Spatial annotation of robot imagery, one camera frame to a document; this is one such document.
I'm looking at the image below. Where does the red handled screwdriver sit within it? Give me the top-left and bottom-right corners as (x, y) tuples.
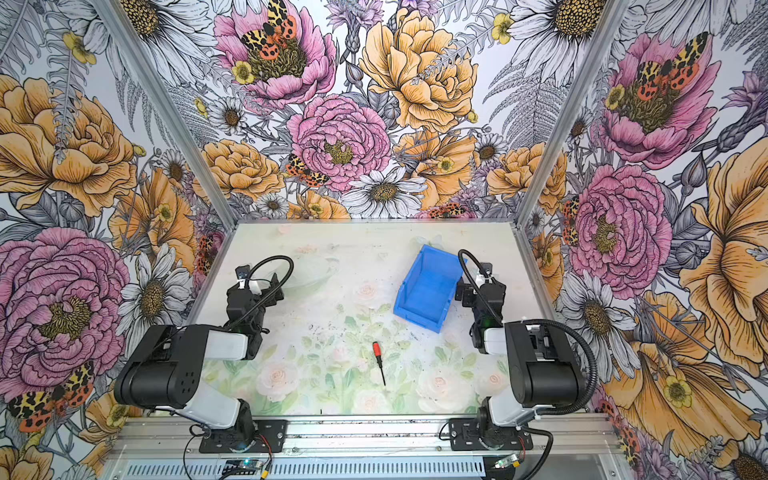
(372, 341), (386, 386)

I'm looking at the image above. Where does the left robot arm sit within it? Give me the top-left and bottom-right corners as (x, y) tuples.
(114, 255), (294, 452)

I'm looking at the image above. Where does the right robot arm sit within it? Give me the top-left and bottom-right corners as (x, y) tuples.
(448, 264), (592, 451)

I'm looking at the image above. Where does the blue plastic bin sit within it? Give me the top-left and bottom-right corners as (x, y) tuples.
(393, 245), (463, 333)

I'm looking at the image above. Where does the green circuit board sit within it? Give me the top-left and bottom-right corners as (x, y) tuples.
(221, 459), (263, 478)

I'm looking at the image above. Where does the left black corrugated cable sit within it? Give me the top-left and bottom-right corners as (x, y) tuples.
(224, 254), (295, 331)

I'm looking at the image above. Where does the black corrugated cable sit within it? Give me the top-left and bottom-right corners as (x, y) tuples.
(457, 248), (599, 416)
(224, 254), (295, 331)

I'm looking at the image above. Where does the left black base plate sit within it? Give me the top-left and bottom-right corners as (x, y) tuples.
(199, 419), (289, 454)

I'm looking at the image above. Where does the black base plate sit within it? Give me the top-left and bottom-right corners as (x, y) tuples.
(447, 418), (533, 452)
(199, 419), (289, 454)

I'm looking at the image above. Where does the right black corrugated cable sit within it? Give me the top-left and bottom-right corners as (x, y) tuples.
(457, 248), (599, 416)

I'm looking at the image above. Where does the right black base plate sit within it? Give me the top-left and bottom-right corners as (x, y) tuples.
(447, 418), (533, 452)

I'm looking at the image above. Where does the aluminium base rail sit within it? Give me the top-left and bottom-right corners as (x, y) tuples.
(108, 413), (620, 461)

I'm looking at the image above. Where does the white vented cable duct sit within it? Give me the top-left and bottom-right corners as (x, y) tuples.
(113, 456), (486, 479)

